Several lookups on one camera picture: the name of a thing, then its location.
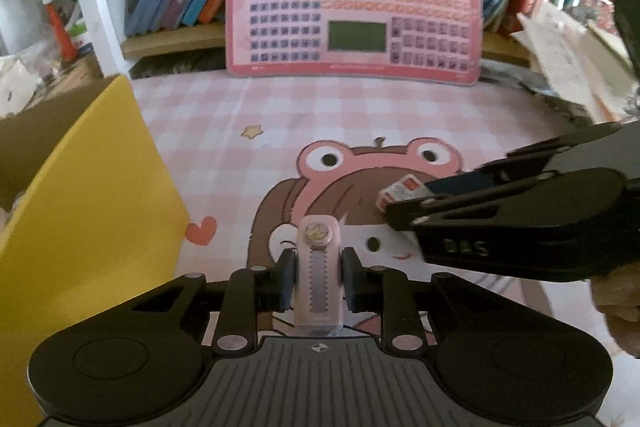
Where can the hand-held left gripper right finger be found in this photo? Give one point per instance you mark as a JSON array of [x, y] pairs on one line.
[[350, 281]]

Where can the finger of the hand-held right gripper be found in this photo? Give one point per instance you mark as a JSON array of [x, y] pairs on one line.
[[550, 152], [425, 212]]

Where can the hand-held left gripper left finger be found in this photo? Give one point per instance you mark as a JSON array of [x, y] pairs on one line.
[[287, 281]]

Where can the white red eraser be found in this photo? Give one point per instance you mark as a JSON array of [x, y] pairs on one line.
[[400, 189]]

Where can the yellow cardboard box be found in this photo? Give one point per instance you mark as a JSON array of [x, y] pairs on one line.
[[100, 207]]

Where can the green white container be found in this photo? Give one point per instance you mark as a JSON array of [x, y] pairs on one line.
[[82, 38]]

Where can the person's right hand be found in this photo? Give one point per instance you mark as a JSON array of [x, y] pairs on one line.
[[622, 312]]

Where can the pile of loose papers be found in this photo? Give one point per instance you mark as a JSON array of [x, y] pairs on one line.
[[565, 57]]

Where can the red marker pen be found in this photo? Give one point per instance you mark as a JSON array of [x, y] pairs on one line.
[[62, 34]]

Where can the floral tissue pack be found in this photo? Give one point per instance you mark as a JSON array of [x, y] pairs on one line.
[[17, 82]]

